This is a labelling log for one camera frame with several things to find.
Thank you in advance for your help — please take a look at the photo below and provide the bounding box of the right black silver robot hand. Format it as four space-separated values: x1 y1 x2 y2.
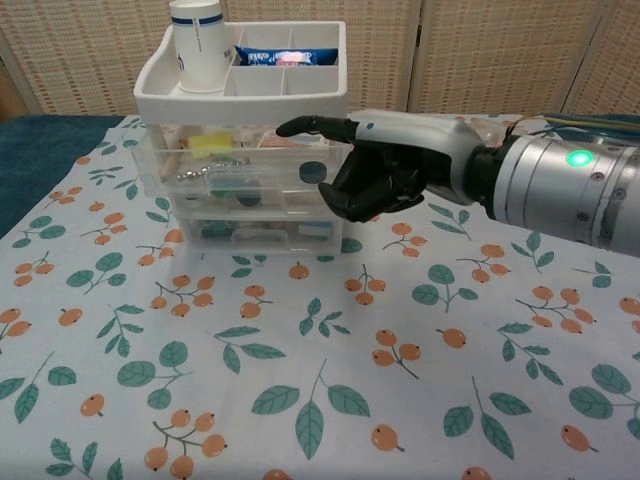
275 110 501 224

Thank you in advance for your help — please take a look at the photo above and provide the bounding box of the metal bead chain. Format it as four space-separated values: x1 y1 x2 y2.
174 156 253 184

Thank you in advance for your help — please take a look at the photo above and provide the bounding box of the clear plastic drawer organizer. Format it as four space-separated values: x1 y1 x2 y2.
133 20 349 259

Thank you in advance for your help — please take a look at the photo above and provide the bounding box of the blue snack packet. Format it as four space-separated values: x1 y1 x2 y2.
231 43 341 69

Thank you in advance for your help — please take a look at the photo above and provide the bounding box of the yellow foam piece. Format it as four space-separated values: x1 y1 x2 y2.
188 130 237 161

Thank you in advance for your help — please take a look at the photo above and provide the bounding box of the floral print tablecloth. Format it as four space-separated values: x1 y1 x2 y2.
0 113 640 480

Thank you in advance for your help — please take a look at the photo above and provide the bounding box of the white paper cup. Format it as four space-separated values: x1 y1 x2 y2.
168 0 233 96

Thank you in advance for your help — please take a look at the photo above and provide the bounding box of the wooden stick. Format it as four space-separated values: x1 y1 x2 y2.
158 148 181 183

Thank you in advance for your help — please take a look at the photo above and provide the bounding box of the teal table cover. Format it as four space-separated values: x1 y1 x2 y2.
0 113 640 242

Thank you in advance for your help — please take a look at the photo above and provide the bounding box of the black tape ring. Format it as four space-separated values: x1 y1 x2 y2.
298 159 328 185

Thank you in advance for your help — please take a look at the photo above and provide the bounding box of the right wrist wire bundle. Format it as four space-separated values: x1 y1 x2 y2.
508 113 640 140

